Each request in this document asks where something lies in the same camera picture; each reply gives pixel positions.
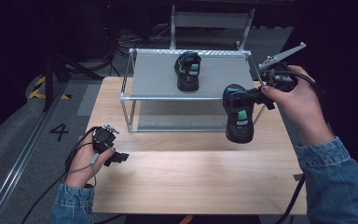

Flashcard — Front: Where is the two-tier metal shoe rack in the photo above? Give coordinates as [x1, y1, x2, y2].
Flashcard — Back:
[118, 48, 272, 133]

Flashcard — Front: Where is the bundle of floor cables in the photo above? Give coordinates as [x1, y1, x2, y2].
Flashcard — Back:
[103, 24, 172, 68]

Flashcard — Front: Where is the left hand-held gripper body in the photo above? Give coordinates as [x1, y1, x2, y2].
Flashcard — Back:
[91, 123, 121, 156]

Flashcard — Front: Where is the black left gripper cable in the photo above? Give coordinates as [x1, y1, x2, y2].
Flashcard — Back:
[18, 125, 102, 224]

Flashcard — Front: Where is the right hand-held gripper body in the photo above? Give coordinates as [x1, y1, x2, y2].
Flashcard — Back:
[256, 41, 308, 95]

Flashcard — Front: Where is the person's right hand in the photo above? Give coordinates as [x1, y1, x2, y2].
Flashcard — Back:
[260, 64, 336, 147]

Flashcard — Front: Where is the black tripod stand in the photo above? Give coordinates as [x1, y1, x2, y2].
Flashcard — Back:
[41, 50, 103, 113]

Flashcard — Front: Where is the orange strap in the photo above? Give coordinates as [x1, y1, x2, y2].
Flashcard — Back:
[177, 214, 194, 224]

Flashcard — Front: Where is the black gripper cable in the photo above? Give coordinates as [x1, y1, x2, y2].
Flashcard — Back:
[18, 125, 102, 224]
[268, 69, 328, 224]

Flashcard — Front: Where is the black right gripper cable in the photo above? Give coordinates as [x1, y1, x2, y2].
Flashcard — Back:
[268, 69, 328, 224]

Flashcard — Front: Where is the grey cable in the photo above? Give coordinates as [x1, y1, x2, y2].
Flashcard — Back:
[64, 151, 102, 189]

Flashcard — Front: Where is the grey metal frame stand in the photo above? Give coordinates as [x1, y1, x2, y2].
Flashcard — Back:
[169, 4, 256, 51]

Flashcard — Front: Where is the black sandal with blue straps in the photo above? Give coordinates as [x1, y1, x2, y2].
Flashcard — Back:
[173, 50, 202, 93]
[221, 83, 256, 145]

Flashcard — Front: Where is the metal floor rail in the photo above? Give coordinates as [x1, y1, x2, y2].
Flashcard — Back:
[0, 81, 70, 224]

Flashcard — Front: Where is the person's left hand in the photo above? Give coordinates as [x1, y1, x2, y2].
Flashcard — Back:
[63, 139, 117, 189]

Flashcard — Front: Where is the yellow black floor tape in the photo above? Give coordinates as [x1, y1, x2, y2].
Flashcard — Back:
[27, 75, 73, 101]

